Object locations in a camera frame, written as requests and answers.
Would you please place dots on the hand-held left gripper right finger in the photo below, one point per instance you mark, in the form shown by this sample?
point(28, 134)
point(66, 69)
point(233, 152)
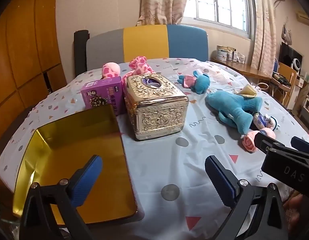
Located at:
point(219, 180)

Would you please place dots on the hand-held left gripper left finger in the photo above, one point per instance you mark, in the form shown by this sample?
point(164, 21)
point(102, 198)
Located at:
point(87, 180)

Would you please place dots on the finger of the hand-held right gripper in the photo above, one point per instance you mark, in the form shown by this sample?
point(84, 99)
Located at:
point(304, 146)
point(267, 142)

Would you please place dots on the pink fabric rose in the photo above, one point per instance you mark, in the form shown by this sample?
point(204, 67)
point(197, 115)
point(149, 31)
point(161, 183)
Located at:
point(249, 141)

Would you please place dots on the small white blue doll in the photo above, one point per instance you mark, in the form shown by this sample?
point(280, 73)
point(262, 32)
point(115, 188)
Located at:
point(268, 122)

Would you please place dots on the gold metal tin tray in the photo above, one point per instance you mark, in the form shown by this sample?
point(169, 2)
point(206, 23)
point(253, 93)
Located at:
point(69, 142)

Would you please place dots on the large blue plush toy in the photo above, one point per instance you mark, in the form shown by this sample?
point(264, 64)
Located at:
point(229, 105)

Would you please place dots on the small blue plush toy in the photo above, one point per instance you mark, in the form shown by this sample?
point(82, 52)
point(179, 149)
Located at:
point(202, 83)

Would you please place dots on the patterned light blue tablecloth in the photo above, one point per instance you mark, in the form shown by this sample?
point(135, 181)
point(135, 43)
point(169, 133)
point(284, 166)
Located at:
point(169, 155)

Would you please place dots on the folding chair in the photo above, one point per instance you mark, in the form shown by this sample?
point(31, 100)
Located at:
point(288, 85)

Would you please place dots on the dark bag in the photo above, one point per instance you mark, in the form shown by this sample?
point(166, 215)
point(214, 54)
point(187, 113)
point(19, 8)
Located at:
point(282, 80)

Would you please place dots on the wooden side desk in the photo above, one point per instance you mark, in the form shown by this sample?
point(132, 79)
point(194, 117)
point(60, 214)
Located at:
point(242, 68)

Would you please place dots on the purple cardboard box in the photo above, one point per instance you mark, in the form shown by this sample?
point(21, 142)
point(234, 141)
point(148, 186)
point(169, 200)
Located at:
point(104, 92)

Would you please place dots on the ornate gold tissue box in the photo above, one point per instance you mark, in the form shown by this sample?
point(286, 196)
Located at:
point(157, 115)

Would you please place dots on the black monitor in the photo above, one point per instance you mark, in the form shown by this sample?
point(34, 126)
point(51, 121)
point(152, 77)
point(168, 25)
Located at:
point(288, 53)

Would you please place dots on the packaged gift boxes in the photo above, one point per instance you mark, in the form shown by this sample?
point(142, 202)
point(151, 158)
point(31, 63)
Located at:
point(237, 55)

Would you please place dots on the cream powder can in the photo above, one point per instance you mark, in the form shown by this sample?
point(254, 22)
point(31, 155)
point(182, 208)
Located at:
point(222, 53)

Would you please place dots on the pink patterned curtain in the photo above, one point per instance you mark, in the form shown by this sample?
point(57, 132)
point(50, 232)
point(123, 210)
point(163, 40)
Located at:
point(162, 2)
point(265, 25)

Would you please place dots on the pink spotted plush toy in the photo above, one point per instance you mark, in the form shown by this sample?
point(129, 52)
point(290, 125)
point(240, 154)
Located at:
point(139, 63)

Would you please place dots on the barred window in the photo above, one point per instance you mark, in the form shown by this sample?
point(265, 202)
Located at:
point(219, 2)

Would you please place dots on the grey yellow blue chair back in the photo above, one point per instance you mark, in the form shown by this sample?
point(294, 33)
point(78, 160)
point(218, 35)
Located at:
point(144, 42)

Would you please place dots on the wooden wardrobe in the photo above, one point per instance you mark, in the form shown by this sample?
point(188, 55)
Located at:
point(27, 42)

